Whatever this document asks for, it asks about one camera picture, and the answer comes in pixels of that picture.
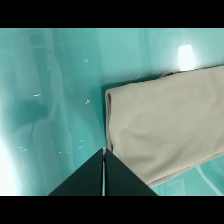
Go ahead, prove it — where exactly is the beige T-shirt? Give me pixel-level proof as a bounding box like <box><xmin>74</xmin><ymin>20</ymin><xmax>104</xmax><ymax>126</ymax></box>
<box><xmin>104</xmin><ymin>64</ymin><xmax>224</xmax><ymax>188</ymax></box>

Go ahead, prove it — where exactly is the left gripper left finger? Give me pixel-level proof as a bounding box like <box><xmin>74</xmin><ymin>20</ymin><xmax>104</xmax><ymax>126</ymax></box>
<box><xmin>48</xmin><ymin>148</ymin><xmax>105</xmax><ymax>197</ymax></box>

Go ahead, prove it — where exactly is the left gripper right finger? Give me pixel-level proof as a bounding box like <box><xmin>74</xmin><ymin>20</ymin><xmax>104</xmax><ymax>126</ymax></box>
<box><xmin>104</xmin><ymin>149</ymin><xmax>158</xmax><ymax>197</ymax></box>

